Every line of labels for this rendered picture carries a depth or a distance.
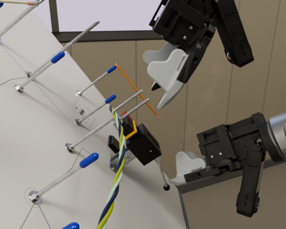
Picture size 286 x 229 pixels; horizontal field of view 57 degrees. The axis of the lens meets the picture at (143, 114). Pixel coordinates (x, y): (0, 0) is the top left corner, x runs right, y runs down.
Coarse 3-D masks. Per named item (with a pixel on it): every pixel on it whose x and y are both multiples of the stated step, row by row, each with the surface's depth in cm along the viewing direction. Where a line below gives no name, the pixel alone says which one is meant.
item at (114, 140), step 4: (108, 136) 57; (112, 136) 56; (108, 140) 55; (112, 140) 54; (116, 140) 56; (108, 144) 53; (112, 144) 53; (116, 144) 55; (112, 148) 54; (116, 148) 54; (116, 152) 54
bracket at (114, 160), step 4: (128, 152) 48; (112, 156) 51; (116, 156) 51; (124, 156) 49; (128, 156) 49; (132, 156) 49; (112, 160) 50; (116, 160) 49; (128, 160) 49; (112, 164) 49; (116, 164) 49; (124, 164) 49; (112, 168) 48; (116, 168) 50
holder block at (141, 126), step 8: (144, 128) 48; (144, 136) 46; (152, 136) 50; (128, 144) 46; (136, 144) 46; (144, 144) 47; (152, 144) 47; (136, 152) 47; (144, 152) 47; (152, 152) 47; (160, 152) 48; (144, 160) 48; (152, 160) 48
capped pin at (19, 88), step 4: (60, 52) 35; (56, 56) 35; (60, 56) 35; (52, 60) 36; (56, 60) 36; (48, 64) 36; (52, 64) 36; (44, 68) 36; (36, 72) 36; (40, 72) 36; (32, 76) 36; (36, 76) 37; (28, 80) 37; (24, 84) 37; (16, 88) 37; (20, 88) 37; (20, 92) 37
